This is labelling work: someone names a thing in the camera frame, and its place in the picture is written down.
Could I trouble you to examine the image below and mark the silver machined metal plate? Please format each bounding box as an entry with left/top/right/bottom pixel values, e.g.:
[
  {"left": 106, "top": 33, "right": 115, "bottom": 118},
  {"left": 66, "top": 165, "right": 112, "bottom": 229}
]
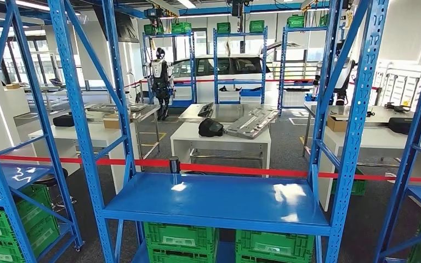
[{"left": 225, "top": 107, "right": 280, "bottom": 140}]

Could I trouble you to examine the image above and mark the black plastic grille part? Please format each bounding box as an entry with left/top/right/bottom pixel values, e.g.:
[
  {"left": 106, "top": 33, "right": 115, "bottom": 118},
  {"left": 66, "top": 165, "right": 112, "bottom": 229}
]
[{"left": 197, "top": 102, "right": 215, "bottom": 118}]

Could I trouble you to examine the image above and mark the black round seat stool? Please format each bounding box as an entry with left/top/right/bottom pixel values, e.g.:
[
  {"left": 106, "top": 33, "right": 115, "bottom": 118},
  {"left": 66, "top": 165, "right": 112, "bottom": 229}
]
[{"left": 34, "top": 167, "right": 78, "bottom": 214}]

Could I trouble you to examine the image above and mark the black white humanoid robot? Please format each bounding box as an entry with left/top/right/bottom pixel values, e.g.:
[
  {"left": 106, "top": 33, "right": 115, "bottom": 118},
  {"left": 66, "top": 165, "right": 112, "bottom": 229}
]
[
  {"left": 148, "top": 47, "right": 175, "bottom": 122},
  {"left": 311, "top": 39, "right": 357, "bottom": 106}
]

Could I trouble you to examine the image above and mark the white car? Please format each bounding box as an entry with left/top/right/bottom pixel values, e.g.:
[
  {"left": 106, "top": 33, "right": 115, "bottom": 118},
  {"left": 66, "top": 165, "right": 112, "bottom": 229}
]
[{"left": 137, "top": 40, "right": 303, "bottom": 106}]

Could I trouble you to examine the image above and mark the white plastic bin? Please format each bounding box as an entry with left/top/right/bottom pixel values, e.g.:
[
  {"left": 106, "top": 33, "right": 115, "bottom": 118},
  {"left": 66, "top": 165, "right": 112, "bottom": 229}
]
[
  {"left": 173, "top": 85, "right": 194, "bottom": 102},
  {"left": 282, "top": 89, "right": 308, "bottom": 108},
  {"left": 218, "top": 90, "right": 241, "bottom": 104}
]

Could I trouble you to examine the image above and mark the black zippered case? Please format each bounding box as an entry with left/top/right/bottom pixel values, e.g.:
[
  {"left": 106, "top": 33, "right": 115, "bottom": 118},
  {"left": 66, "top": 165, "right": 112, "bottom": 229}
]
[
  {"left": 388, "top": 116, "right": 421, "bottom": 136},
  {"left": 52, "top": 113, "right": 76, "bottom": 128}
]

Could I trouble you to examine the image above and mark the black hanging monitor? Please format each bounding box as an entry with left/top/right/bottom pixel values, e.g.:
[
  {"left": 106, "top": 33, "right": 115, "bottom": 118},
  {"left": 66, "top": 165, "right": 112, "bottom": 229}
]
[{"left": 93, "top": 5, "right": 140, "bottom": 44}]

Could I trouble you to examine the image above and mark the blue overhead crane beam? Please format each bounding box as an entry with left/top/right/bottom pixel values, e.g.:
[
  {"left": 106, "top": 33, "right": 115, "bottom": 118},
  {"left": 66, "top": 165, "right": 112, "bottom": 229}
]
[{"left": 112, "top": 0, "right": 338, "bottom": 18}]

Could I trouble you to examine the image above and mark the white desk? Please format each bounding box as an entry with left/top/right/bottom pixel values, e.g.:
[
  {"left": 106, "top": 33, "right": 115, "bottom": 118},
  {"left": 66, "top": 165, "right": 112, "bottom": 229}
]
[
  {"left": 169, "top": 121, "right": 272, "bottom": 179},
  {"left": 2, "top": 87, "right": 31, "bottom": 119},
  {"left": 27, "top": 123, "right": 141, "bottom": 195},
  {"left": 317, "top": 124, "right": 421, "bottom": 213}
]

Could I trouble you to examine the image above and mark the flat silver metal part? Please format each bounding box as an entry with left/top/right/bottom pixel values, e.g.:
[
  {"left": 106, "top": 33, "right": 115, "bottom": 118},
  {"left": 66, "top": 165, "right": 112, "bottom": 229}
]
[{"left": 84, "top": 102, "right": 149, "bottom": 113}]

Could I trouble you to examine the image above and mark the red barrier belt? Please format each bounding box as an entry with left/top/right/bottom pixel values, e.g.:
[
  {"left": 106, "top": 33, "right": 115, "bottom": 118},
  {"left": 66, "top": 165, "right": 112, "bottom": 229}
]
[
  {"left": 0, "top": 152, "right": 421, "bottom": 184},
  {"left": 123, "top": 78, "right": 382, "bottom": 92}
]

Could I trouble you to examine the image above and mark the steel table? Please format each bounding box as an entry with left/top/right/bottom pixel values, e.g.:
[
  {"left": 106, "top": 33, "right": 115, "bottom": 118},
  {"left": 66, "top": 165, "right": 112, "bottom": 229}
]
[
  {"left": 178, "top": 103, "right": 281, "bottom": 163},
  {"left": 83, "top": 102, "right": 162, "bottom": 171},
  {"left": 301, "top": 100, "right": 421, "bottom": 169}
]

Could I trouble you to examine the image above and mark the white metal railing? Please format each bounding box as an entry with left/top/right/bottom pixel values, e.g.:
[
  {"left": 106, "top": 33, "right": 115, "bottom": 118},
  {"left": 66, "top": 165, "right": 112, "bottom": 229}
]
[{"left": 372, "top": 63, "right": 421, "bottom": 110}]

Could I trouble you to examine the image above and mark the black barrier post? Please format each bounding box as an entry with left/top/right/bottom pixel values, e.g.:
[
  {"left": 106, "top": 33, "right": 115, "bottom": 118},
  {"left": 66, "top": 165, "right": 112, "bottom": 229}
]
[{"left": 168, "top": 156, "right": 181, "bottom": 175}]

